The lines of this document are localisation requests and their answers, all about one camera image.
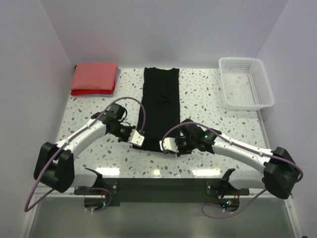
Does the black t shirt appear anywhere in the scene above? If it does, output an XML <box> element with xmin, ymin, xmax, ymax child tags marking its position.
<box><xmin>133</xmin><ymin>67</ymin><xmax>180</xmax><ymax>152</ymax></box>

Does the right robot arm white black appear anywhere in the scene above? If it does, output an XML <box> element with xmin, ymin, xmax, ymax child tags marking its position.
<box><xmin>176</xmin><ymin>119</ymin><xmax>304</xmax><ymax>199</ymax></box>

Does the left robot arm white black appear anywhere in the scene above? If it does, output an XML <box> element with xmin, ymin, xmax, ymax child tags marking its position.
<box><xmin>34</xmin><ymin>104</ymin><xmax>144</xmax><ymax>193</ymax></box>

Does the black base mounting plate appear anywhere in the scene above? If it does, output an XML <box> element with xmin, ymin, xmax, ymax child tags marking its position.
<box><xmin>74</xmin><ymin>178</ymin><xmax>250</xmax><ymax>208</ymax></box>

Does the red folded t shirt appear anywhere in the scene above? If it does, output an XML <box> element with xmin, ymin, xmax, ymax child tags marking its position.
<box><xmin>71</xmin><ymin>85</ymin><xmax>115</xmax><ymax>96</ymax></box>

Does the white plastic basket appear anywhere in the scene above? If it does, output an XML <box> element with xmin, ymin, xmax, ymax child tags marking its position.
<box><xmin>218</xmin><ymin>57</ymin><xmax>275</xmax><ymax>111</ymax></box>

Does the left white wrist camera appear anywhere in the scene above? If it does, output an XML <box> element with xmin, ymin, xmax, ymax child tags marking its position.
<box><xmin>128</xmin><ymin>129</ymin><xmax>145</xmax><ymax>147</ymax></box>

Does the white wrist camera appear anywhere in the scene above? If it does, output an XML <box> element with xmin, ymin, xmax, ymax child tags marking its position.
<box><xmin>128</xmin><ymin>129</ymin><xmax>145</xmax><ymax>147</ymax></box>
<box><xmin>159</xmin><ymin>137</ymin><xmax>179</xmax><ymax>154</ymax></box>

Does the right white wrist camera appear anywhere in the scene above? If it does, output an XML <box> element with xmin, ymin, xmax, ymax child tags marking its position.
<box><xmin>159</xmin><ymin>137</ymin><xmax>179</xmax><ymax>154</ymax></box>

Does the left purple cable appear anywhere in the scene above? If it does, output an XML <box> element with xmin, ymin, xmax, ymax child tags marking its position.
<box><xmin>24</xmin><ymin>96</ymin><xmax>148</xmax><ymax>213</ymax></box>

